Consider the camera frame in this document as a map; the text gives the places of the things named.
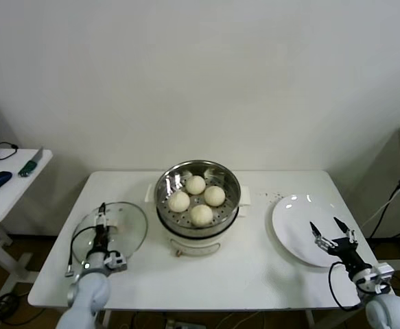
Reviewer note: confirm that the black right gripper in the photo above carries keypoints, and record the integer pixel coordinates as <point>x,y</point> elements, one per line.
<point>345,252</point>

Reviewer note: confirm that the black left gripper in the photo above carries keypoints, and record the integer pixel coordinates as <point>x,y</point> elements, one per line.
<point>101,240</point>

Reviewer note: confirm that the round glass pot lid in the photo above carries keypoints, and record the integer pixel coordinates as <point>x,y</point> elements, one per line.
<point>131,219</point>

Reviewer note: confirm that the white steamed baozi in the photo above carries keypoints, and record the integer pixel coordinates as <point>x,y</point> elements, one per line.
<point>179,201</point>
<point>214,196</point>
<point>195,185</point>
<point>201,215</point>

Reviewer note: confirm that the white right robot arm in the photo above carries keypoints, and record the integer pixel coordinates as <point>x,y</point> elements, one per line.
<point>388,308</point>

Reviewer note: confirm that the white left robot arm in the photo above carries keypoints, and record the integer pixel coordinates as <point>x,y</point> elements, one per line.
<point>90,298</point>

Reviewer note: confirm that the stainless steel steamer basket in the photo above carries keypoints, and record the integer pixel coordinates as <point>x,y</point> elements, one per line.
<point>227,212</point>

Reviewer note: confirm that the white round plate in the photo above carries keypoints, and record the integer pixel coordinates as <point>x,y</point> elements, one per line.
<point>289,222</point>

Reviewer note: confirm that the scattered dark crumbs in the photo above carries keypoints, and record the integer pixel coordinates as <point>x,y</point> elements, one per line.
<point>276,196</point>

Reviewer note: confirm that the white table leg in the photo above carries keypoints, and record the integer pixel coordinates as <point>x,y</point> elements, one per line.
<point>309,318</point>

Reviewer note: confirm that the white side table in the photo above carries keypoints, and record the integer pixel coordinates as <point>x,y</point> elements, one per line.
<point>11,202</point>

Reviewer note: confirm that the white electric cooker base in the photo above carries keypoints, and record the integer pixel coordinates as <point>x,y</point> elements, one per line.
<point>193,245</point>

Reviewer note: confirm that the white power strip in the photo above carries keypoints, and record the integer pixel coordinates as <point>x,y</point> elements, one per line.
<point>177,323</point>

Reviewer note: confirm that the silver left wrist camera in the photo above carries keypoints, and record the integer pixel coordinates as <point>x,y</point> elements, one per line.
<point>116,262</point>

